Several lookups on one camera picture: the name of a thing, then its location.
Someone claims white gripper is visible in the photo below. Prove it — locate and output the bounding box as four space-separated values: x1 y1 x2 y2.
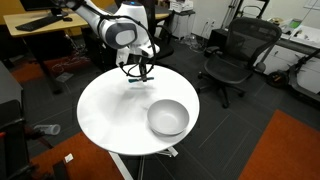
115 43 160 79

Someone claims teal Quartet marker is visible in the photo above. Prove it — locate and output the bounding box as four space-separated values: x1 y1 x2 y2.
128 77 154 83

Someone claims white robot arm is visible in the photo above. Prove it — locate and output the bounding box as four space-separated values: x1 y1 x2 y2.
51 0 160 82

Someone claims white bowl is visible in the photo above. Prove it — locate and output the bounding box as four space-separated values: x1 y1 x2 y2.
147 99 189 136

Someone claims round white table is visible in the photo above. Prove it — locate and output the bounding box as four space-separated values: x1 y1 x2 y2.
77 65 200 156

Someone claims white printer cart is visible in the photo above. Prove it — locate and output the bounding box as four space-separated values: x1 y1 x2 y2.
169 0 195 39

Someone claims wooden desk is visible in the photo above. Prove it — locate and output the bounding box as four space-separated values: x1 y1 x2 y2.
3 9 170 38

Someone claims black computer mouse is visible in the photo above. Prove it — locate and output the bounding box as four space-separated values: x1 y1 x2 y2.
63 17 73 22

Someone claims black mesh office chair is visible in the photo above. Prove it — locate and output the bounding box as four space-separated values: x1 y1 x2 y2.
198 17 282 108

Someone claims clear plastic cup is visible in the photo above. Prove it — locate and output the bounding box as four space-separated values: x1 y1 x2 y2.
35 124 61 135

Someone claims black keyboard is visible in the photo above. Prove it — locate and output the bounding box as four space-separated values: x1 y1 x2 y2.
16 16 62 32

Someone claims black electric scooter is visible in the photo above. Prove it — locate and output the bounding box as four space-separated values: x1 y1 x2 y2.
266 49 320 103

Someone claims white cabinet counter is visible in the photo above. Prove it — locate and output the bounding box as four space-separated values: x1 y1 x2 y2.
254 24 320 94

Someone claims black equipment stand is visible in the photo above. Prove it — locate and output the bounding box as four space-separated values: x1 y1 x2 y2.
0 100 34 180

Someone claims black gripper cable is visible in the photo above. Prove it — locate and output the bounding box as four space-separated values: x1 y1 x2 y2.
118 14 158 79

